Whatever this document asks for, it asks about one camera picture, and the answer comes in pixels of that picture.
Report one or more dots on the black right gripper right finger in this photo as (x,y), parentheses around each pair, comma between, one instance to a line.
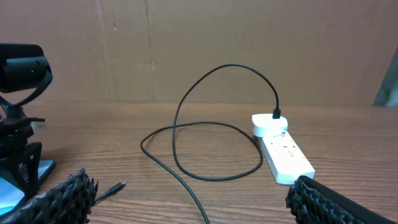
(312,202)

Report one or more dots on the Samsung Galaxy smartphone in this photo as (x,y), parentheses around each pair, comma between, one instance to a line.
(12,197)

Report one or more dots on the white power strip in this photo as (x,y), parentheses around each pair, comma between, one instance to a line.
(286,160)

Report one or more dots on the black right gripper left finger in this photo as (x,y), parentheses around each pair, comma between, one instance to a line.
(69,203)

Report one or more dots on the white USB charger plug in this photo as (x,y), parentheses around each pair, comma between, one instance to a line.
(264,125)

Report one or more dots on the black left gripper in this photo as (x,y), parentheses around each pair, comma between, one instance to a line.
(20,167)

